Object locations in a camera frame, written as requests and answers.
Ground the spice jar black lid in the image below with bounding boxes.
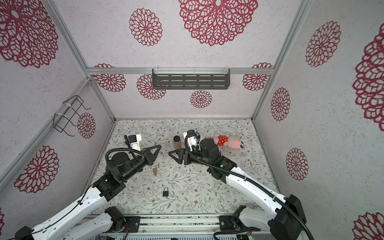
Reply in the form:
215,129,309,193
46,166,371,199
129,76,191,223
173,136,182,150

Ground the black padlock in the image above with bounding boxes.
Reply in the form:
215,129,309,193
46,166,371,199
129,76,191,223
163,188,169,197

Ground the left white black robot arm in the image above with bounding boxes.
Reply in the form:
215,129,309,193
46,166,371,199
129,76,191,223
14,135,162,240

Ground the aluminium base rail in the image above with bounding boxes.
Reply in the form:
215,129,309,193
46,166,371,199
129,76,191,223
77,213,307,240

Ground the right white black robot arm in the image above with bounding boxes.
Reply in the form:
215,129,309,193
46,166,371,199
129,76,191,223
169,130,314,240

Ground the pink plush toy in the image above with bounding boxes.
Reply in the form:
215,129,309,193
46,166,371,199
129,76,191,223
213,134,244,150

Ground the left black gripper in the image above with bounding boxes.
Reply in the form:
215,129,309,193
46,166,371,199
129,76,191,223
122,144,161,182

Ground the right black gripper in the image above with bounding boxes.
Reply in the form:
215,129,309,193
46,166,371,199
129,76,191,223
170,146,214,169

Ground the black wire wall rack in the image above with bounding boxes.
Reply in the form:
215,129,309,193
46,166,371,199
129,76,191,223
52,95,91,137

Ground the dark grey wall shelf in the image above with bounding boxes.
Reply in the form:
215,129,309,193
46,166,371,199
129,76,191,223
152,69,231,90

